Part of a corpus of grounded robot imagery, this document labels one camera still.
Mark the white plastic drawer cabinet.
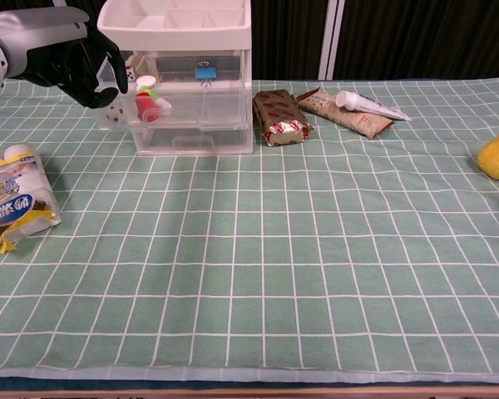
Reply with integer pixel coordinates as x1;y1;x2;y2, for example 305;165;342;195
96;0;254;157

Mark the white toothpaste tube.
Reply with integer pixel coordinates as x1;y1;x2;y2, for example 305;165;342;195
335;90;413;122

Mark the small red white bottle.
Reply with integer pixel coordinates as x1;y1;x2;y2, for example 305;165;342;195
136;75;174;114

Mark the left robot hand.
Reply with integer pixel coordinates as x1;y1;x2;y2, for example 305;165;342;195
3;6;129;111

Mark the green checked tablecloth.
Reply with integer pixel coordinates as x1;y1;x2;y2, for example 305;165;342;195
0;76;499;384

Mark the white frame post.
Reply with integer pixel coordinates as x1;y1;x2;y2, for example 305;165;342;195
317;0;347;81

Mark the clear plastic drawer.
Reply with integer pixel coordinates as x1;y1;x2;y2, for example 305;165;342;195
93;52;253;132
131;124;254;157
126;86;254;131

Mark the brown snack package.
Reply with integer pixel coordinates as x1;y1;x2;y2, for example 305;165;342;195
295;86;395;139

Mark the blue binder clip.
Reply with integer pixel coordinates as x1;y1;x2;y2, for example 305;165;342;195
194;59;218;89

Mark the black pleated curtain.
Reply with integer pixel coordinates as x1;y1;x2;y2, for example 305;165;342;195
0;0;499;82

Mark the gold red snack package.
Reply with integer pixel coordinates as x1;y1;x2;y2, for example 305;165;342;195
252;89;315;148

